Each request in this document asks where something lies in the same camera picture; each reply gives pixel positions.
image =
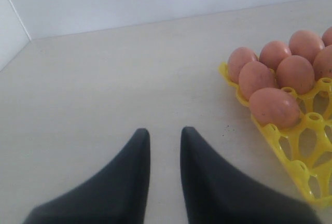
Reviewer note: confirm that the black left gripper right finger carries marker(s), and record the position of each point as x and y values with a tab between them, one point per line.
217	192

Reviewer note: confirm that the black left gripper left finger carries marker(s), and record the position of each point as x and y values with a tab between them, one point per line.
116	194

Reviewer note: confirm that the brown egg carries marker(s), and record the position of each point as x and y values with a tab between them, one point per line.
327	37
322	64
237	60
273	53
274	106
254	76
306	44
296	72

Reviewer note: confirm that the yellow plastic egg tray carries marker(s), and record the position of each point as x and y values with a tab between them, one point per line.
302	147

